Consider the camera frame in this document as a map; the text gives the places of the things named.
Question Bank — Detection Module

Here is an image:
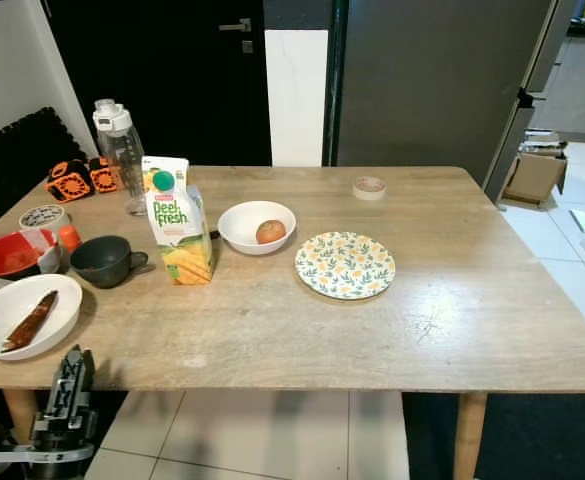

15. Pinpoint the white deep bowl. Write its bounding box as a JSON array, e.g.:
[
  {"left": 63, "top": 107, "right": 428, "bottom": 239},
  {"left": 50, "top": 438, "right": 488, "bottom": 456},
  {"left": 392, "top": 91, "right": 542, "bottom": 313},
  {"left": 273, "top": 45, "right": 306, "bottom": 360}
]
[{"left": 218, "top": 201, "right": 298, "bottom": 256}]

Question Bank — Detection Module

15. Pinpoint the light wooden table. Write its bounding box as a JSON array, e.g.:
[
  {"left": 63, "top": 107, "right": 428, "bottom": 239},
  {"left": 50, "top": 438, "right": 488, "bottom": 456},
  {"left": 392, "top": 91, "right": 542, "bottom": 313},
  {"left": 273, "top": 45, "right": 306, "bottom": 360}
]
[{"left": 0, "top": 165, "right": 585, "bottom": 480}]

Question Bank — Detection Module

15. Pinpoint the dark grey mug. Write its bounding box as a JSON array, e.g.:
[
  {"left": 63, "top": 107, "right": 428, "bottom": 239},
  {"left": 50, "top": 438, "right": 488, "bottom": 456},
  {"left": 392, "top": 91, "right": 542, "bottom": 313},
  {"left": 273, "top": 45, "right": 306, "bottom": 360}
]
[{"left": 69, "top": 235, "right": 150, "bottom": 290}]

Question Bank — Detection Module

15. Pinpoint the black door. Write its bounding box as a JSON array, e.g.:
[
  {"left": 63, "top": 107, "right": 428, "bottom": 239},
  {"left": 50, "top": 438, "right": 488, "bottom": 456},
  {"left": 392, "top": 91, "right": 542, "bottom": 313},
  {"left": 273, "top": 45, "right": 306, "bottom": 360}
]
[{"left": 47, "top": 0, "right": 273, "bottom": 166}]

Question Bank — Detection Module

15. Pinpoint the brown cardboard box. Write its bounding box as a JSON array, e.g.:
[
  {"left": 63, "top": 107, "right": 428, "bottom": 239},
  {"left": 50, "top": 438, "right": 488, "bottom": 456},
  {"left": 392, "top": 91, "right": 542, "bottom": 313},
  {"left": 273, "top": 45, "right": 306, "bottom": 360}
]
[{"left": 502, "top": 140, "right": 570, "bottom": 208}]

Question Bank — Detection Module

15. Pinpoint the white shallow bowl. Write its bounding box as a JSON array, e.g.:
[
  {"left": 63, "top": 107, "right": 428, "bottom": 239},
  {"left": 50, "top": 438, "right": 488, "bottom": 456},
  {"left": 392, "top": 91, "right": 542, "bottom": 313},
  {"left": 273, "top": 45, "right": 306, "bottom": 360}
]
[{"left": 0, "top": 273, "right": 84, "bottom": 362}]

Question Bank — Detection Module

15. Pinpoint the floral pattern plate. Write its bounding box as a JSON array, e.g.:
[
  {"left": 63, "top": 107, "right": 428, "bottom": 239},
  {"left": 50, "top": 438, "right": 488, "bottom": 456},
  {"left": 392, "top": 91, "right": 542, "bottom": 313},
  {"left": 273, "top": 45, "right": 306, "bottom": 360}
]
[{"left": 294, "top": 231, "right": 397, "bottom": 301}]

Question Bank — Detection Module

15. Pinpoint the red bowl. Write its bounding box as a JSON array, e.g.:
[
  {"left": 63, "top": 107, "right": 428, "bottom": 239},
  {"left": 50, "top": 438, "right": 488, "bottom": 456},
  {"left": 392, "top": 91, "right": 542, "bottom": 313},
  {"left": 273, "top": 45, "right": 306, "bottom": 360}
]
[{"left": 0, "top": 228, "right": 61, "bottom": 291}]

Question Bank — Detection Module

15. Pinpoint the black foam mat panel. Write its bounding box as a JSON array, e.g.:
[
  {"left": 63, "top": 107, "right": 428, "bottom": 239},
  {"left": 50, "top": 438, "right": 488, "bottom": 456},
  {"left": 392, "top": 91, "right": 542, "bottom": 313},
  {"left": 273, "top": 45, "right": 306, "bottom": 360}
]
[{"left": 0, "top": 105, "right": 93, "bottom": 236}]

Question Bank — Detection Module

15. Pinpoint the silver fridge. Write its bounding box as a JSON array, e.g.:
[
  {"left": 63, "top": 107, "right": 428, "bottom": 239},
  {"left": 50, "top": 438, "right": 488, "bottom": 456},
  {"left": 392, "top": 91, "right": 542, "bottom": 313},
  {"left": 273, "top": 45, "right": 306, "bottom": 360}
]
[{"left": 324, "top": 0, "right": 578, "bottom": 201}]

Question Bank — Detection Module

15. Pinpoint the red apple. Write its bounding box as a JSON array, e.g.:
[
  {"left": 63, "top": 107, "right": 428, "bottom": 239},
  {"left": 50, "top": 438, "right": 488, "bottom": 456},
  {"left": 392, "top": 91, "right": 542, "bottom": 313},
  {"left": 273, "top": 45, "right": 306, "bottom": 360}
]
[{"left": 255, "top": 219, "right": 288, "bottom": 246}]

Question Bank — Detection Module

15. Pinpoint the green capped juice carton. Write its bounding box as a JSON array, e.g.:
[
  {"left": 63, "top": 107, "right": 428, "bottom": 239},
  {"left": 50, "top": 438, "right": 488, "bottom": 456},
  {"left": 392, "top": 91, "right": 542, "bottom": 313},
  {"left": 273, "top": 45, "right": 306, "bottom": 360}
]
[{"left": 142, "top": 156, "right": 215, "bottom": 287}]

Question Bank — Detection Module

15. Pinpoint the beige tape roll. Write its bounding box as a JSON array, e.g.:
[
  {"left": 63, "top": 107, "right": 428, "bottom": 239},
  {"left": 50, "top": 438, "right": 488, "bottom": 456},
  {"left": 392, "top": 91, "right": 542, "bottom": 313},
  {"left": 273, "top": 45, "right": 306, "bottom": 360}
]
[{"left": 353, "top": 176, "right": 388, "bottom": 201}]

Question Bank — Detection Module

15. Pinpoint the brown sausage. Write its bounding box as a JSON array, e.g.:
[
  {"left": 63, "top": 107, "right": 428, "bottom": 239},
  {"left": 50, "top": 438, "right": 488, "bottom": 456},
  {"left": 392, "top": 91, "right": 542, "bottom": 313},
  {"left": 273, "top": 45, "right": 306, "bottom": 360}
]
[{"left": 0, "top": 290, "right": 61, "bottom": 354}]

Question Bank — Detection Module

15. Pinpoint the black white patterned tape roll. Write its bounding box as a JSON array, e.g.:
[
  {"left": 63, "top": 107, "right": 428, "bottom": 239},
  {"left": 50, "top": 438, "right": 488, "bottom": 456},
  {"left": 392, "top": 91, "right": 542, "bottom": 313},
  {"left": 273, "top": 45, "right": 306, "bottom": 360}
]
[{"left": 19, "top": 204, "right": 72, "bottom": 233}]

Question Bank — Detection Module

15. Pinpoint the clear water bottle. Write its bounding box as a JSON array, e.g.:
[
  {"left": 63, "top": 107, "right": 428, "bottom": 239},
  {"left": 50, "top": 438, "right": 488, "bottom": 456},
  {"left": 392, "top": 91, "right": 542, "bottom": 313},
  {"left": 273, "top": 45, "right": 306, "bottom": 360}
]
[{"left": 92, "top": 98, "right": 151, "bottom": 217}]

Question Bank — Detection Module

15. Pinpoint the small orange bottle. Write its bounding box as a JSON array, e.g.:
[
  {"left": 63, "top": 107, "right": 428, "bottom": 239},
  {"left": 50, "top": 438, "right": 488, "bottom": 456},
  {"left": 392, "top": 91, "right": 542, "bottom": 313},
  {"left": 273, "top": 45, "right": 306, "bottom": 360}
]
[{"left": 58, "top": 225, "right": 81, "bottom": 253}]

